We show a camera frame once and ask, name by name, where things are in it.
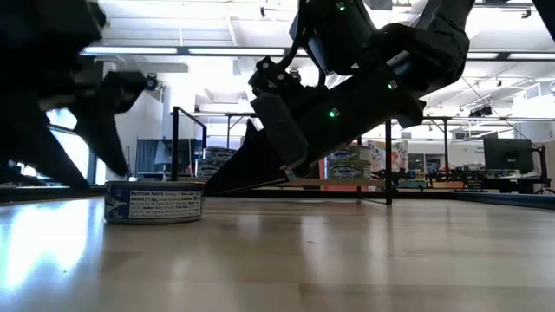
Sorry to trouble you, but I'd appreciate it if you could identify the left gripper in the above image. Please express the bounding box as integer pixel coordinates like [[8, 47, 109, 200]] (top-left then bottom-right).
[[0, 0, 147, 189]]

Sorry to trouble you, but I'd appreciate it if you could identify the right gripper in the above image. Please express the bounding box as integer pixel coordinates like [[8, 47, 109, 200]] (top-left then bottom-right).
[[203, 64, 426, 194]]

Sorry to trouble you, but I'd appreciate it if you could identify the silver-lid tuna can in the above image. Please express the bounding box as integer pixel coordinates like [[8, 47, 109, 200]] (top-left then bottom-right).
[[328, 145, 373, 164], [203, 146, 234, 160], [195, 159, 226, 178], [103, 180, 205, 225]]

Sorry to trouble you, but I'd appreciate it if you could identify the gold-lid tuna can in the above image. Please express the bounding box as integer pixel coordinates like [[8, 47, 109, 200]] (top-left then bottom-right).
[[325, 162, 373, 180]]

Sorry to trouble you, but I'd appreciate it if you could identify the wooden shelf with black legs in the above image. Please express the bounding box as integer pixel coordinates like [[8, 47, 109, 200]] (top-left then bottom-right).
[[170, 105, 394, 206]]

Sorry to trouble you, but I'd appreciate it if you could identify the large bright window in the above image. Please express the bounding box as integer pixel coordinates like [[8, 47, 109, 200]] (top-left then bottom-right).
[[42, 107, 108, 186]]

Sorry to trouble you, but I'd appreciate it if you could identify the long ceiling light strip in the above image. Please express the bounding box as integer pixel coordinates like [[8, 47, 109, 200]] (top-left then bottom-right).
[[80, 45, 555, 62]]

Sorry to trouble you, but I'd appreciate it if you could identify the colourful poster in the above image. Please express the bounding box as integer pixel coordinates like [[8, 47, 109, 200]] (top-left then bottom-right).
[[362, 139, 408, 173]]

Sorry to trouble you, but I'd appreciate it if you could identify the cluttered background workbench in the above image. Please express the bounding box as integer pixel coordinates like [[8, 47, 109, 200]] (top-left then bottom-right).
[[396, 164, 552, 194]]

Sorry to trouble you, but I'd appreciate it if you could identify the black ceiling spotlight cluster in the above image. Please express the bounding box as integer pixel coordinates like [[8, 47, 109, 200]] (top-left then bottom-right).
[[469, 105, 494, 119]]

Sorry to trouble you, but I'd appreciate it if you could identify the black background monitor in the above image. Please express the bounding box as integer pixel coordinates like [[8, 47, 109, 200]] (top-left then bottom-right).
[[483, 137, 535, 175]]

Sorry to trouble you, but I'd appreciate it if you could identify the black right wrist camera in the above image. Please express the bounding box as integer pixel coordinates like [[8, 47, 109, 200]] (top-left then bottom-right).
[[247, 55, 307, 97]]

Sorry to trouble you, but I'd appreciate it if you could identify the black background rig frame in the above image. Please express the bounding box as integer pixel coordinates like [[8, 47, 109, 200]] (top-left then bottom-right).
[[422, 114, 555, 172]]

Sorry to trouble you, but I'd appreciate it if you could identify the black ceiling track rail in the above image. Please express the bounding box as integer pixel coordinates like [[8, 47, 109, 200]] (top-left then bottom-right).
[[472, 1, 535, 19]]

